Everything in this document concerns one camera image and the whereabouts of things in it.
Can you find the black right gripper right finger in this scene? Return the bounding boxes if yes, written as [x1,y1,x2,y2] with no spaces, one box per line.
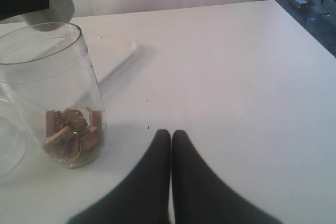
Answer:
[172,130,281,223]

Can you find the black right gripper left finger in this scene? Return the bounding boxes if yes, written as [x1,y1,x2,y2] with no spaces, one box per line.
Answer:
[68,129,171,223]

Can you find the stainless steel cup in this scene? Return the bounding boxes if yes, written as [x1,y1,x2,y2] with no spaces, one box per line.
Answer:
[15,0,76,32]

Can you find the clear plastic shaker cup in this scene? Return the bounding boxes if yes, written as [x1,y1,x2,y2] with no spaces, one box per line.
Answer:
[1,22,104,168]

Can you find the clear dome shaker lid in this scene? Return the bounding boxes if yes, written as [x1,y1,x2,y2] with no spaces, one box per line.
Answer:
[0,98,29,180]

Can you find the white rectangular tray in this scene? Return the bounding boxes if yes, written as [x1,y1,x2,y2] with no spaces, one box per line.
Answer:
[84,33,138,84]

